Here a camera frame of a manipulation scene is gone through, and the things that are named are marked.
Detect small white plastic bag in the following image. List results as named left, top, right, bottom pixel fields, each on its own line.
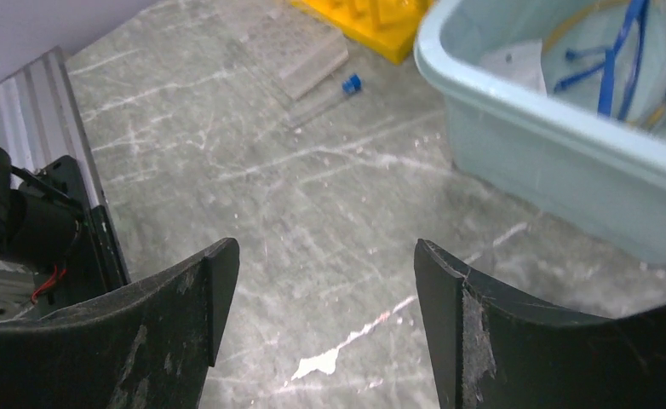
left=479, top=38, right=548, bottom=95

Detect teal plastic bin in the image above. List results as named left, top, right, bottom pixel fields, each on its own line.
left=414, top=0, right=666, bottom=264

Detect blue safety goggles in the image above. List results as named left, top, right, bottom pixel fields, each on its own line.
left=543, top=0, right=652, bottom=121

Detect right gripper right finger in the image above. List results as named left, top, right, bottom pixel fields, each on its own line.
left=414, top=239, right=666, bottom=408

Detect amber rubber tube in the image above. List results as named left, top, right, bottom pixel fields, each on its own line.
left=543, top=1, right=666, bottom=131

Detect blue capped test tube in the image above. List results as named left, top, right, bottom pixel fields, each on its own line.
left=284, top=73, right=363, bottom=129

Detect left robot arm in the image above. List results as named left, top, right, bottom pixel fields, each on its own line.
left=0, top=147, right=83, bottom=267

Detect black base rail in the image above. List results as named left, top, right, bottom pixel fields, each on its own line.
left=0, top=46, right=131, bottom=323

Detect yellow test tube rack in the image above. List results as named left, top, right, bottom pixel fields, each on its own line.
left=291, top=0, right=435, bottom=65

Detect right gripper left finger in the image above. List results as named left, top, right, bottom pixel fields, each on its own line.
left=0, top=238, right=240, bottom=408

